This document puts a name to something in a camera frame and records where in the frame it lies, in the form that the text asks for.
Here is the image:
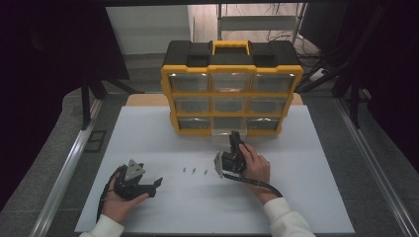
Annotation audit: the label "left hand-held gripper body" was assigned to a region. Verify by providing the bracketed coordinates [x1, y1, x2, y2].
[113, 158, 146, 201]

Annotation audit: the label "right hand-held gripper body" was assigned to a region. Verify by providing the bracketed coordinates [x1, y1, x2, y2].
[213, 150, 248, 179]

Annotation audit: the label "clear plastic drawer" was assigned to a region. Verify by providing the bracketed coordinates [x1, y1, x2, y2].
[210, 117, 248, 138]

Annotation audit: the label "yellow and black organizer cabinet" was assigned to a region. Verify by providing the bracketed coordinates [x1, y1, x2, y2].
[160, 39, 304, 137]

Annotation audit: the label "person's right hand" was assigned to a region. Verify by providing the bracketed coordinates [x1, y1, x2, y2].
[237, 143, 275, 198]

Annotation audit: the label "black floor grate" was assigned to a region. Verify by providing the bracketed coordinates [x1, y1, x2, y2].
[83, 129, 108, 153]

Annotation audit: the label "white table mat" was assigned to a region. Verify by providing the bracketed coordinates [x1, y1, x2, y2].
[74, 105, 356, 235]

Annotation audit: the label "set of clear organizer drawers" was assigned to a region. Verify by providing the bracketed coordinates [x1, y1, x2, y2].
[168, 72, 295, 130]

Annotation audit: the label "black stand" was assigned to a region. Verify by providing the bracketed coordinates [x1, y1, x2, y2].
[330, 65, 372, 129]
[78, 58, 146, 131]

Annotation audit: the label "white power strip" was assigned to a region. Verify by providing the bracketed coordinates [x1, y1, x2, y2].
[309, 67, 328, 83]

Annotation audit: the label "white metal shelf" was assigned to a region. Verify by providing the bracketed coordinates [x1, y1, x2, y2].
[216, 3, 309, 42]

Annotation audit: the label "black curtain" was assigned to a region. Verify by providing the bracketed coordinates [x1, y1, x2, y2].
[0, 0, 129, 211]
[299, 0, 419, 166]

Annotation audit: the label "white cabinet panel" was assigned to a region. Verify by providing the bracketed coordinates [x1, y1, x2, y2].
[106, 5, 193, 55]

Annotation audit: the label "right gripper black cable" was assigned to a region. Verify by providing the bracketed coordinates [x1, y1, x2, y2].
[222, 173, 285, 199]

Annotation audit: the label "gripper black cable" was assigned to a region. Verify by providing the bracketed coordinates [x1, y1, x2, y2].
[222, 173, 285, 199]
[96, 165, 125, 224]

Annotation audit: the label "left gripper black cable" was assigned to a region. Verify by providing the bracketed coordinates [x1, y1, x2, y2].
[96, 165, 125, 224]

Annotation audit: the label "metal frame rail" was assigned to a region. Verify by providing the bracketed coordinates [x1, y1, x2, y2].
[334, 98, 419, 237]
[29, 98, 104, 237]

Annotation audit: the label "black floor cables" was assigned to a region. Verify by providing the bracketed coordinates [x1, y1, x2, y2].
[266, 3, 334, 93]

